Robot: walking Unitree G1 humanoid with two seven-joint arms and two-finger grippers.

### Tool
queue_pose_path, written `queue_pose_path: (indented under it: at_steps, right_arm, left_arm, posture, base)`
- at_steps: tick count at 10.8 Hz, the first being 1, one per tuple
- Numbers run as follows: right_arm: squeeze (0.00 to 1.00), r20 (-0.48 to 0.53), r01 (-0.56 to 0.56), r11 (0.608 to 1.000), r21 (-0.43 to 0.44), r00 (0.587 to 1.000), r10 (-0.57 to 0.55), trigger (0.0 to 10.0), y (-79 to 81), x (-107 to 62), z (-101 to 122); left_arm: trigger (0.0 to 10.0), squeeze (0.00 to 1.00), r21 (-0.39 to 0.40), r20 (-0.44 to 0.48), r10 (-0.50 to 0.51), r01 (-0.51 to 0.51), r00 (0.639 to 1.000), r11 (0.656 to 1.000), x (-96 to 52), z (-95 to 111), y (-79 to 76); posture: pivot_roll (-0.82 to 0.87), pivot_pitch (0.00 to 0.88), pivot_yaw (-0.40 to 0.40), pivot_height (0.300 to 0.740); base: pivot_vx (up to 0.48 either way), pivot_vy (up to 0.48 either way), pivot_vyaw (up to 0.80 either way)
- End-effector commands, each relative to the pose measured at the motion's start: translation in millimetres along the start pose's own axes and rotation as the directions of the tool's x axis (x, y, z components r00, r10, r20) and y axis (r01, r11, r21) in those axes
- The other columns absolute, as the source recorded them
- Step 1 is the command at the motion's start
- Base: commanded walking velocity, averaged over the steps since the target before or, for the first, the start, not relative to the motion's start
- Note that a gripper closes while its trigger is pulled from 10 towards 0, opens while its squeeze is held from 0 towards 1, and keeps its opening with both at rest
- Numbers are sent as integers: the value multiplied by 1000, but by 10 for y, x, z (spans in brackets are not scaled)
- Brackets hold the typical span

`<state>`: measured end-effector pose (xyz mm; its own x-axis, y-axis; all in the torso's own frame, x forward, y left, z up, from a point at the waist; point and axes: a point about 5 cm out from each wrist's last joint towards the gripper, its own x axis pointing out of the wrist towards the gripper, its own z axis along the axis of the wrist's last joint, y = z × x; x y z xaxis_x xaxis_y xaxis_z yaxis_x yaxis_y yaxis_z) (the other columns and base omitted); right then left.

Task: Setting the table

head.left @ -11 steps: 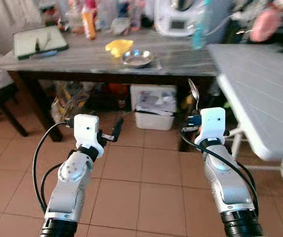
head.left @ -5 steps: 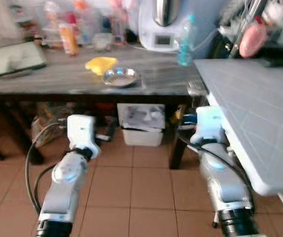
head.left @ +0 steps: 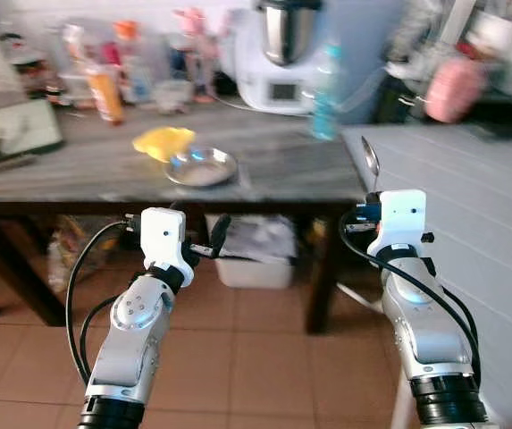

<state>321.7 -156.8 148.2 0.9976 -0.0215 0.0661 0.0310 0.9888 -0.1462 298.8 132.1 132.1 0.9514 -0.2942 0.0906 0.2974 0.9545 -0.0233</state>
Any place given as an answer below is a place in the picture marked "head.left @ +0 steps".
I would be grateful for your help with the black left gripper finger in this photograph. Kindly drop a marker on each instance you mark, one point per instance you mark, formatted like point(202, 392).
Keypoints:
point(221, 234)

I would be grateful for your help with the steel spoon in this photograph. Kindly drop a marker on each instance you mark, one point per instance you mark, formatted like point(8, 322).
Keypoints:
point(372, 159)

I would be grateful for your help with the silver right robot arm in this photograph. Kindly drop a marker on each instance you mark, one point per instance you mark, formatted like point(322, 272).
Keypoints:
point(425, 331)

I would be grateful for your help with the crumpled white plastic bag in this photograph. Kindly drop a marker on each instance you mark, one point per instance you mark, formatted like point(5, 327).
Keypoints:
point(260, 237)

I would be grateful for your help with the round steel plate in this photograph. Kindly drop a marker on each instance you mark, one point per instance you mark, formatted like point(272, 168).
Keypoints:
point(200, 170)

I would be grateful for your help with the patterned plastic bag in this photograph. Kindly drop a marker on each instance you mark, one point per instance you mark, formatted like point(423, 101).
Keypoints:
point(99, 259)

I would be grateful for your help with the yellow plastic bowl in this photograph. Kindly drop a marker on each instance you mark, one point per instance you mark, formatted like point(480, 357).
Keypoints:
point(162, 143)

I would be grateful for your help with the dark wooden table leg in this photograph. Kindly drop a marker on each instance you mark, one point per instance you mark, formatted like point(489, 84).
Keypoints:
point(323, 286)

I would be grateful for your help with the small lidded plastic container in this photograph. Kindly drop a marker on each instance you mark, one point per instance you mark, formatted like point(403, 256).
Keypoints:
point(172, 96)

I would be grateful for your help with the clear bottle pink cap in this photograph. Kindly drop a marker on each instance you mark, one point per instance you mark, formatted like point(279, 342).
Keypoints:
point(204, 71)

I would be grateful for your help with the turquoise water bottle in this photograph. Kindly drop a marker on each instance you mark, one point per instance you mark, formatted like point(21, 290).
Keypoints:
point(325, 107)

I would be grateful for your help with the white food processor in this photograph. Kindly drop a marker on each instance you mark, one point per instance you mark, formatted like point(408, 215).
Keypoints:
point(256, 71)

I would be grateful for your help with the clear bottle orange cap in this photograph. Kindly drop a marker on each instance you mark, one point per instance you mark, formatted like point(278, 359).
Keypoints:
point(135, 80)

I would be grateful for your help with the orange sauce bottle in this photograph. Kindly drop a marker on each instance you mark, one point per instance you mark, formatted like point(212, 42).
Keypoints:
point(106, 98)

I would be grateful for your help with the clear plastic box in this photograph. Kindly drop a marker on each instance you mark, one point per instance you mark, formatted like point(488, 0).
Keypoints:
point(75, 89)

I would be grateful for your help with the white green-edged cutting board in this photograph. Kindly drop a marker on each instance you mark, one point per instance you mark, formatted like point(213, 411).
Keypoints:
point(32, 130)

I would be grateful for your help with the red plastic cup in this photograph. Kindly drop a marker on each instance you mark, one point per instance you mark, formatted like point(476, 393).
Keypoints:
point(111, 54)

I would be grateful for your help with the dark long utensil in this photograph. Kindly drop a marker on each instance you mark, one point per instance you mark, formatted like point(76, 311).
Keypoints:
point(1, 164)

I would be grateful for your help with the grey knife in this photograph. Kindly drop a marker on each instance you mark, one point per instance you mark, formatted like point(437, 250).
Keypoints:
point(3, 141)

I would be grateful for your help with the white bottle orange label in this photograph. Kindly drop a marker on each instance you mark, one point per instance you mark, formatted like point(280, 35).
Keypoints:
point(77, 45)

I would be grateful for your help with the grey striped cloth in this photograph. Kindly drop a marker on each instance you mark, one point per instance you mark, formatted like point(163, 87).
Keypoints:
point(421, 31)

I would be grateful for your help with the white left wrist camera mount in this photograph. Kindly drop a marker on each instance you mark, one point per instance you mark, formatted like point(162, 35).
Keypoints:
point(162, 237)

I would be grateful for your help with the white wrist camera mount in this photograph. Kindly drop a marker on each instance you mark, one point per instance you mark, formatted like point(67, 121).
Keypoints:
point(162, 237)
point(403, 214)

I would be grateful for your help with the white table frame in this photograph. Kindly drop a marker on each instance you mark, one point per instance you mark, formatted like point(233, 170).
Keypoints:
point(363, 297)

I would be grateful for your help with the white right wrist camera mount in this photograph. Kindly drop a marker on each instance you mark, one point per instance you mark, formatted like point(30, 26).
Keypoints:
point(403, 214)

